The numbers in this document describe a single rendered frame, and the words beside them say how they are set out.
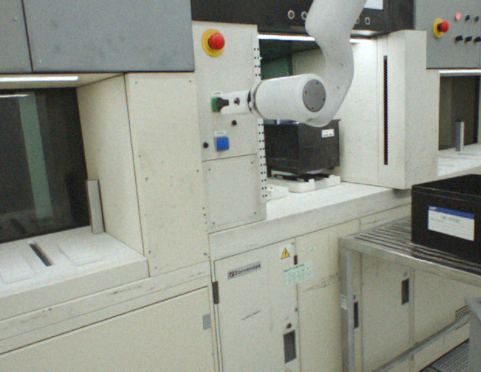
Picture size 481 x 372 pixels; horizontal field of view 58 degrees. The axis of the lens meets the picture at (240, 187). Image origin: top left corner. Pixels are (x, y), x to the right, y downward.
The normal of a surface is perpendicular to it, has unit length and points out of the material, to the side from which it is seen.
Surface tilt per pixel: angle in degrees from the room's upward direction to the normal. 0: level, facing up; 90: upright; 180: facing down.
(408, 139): 90
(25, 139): 90
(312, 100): 91
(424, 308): 90
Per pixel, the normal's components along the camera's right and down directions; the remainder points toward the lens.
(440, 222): -0.89, 0.14
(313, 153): 0.57, 0.11
